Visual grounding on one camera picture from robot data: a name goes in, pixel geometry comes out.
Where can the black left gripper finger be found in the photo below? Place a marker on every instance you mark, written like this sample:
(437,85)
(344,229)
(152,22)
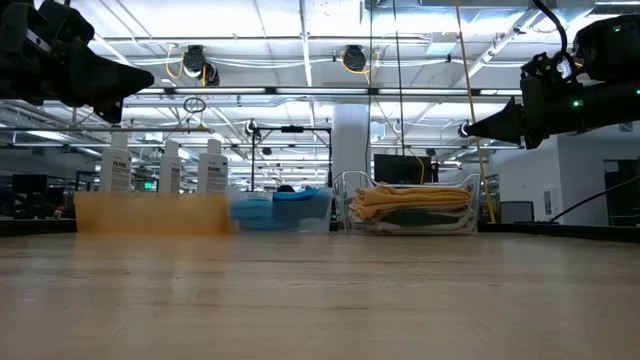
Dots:
(110,92)
(105,67)

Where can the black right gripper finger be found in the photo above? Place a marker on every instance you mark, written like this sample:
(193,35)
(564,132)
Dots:
(507,135)
(505,115)

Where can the white CLEAR label bottle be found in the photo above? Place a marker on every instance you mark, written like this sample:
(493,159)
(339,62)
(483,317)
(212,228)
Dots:
(116,170)
(214,170)
(170,172)

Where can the yellow waffle cloth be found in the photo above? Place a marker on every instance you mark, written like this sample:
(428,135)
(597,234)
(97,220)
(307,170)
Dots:
(410,197)

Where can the dark grey microfiber cloth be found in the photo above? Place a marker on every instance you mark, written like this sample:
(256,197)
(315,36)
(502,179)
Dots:
(415,217)

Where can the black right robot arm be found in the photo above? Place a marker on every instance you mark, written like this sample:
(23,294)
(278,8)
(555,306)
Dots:
(615,50)

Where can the grey monitor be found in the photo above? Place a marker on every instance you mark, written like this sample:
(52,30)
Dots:
(520,211)

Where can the green exit sign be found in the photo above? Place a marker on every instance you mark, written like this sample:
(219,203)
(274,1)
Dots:
(148,185)

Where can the black monitor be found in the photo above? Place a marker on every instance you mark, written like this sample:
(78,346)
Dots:
(405,170)

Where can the dark doorway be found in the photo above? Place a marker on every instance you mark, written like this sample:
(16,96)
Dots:
(622,195)

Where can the white square column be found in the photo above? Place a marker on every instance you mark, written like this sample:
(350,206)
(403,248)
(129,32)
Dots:
(350,145)

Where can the clear plastic bin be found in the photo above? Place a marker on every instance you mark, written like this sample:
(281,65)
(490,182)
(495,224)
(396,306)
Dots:
(345,200)

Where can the long ceiling light bar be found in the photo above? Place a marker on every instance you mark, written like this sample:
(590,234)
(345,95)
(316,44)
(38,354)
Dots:
(300,91)

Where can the person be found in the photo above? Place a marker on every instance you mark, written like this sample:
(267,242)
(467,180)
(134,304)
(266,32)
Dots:
(286,188)

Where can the frosted translucent bin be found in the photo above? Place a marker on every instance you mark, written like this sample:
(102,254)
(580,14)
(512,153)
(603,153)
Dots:
(315,220)

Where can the white wall box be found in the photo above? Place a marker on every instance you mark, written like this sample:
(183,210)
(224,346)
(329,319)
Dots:
(548,202)

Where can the black metal frame rig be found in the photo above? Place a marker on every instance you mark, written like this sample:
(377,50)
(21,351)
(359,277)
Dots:
(292,129)

